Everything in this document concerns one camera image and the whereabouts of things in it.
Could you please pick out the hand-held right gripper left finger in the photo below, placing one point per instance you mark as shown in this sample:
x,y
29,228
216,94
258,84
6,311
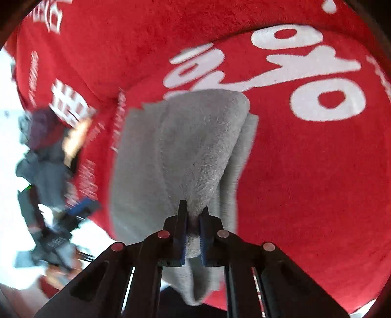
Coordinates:
x,y
182,235

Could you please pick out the grey towel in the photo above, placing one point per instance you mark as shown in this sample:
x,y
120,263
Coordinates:
x,y
183,146

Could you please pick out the red printed blanket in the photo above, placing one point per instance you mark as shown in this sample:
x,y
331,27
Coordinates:
x,y
305,168

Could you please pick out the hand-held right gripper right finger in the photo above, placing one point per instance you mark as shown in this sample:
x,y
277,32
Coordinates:
x,y
203,241

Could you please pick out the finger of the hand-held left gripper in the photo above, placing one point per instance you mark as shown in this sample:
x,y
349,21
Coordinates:
x,y
84,208

